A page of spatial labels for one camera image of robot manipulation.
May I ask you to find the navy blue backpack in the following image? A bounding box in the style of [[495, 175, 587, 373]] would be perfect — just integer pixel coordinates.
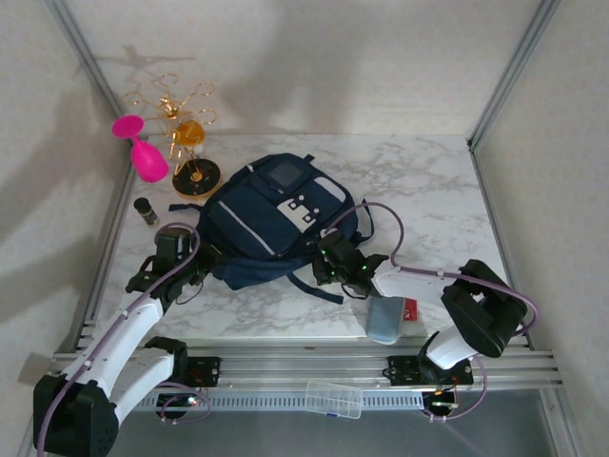
[[168, 151, 377, 306]]

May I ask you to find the grey blue pencil case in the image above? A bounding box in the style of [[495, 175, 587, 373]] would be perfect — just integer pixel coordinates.
[[365, 297, 403, 345]]

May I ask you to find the small dark bottle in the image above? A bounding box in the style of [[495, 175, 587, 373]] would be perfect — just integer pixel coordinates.
[[133, 198, 161, 228]]

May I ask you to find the pink plastic wine glass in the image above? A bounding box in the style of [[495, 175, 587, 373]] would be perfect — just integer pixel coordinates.
[[111, 113, 171, 183]]

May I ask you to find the amber orange glass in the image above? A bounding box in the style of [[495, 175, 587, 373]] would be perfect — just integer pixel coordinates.
[[171, 121, 206, 149]]

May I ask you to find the clear plastic organizer box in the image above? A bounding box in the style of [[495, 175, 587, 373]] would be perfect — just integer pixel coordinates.
[[304, 379, 363, 420]]

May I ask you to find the black controller board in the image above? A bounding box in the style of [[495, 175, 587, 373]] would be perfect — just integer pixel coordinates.
[[156, 392, 210, 423], [421, 388, 461, 420]]

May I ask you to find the gold wire glass rack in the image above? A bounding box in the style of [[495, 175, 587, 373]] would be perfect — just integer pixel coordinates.
[[122, 72, 224, 204]]

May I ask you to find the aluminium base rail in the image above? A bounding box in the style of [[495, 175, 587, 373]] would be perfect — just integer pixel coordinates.
[[45, 345, 565, 392]]

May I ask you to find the aluminium table side rail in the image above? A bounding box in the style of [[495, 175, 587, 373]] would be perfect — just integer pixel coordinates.
[[468, 137, 532, 348], [73, 137, 139, 353]]

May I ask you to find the grey slotted cable duct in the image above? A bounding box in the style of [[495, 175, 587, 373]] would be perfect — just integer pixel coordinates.
[[137, 390, 427, 413]]

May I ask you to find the aluminium frame post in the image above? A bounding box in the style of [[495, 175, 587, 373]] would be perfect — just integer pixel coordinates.
[[45, 0, 125, 120], [468, 0, 563, 149]]

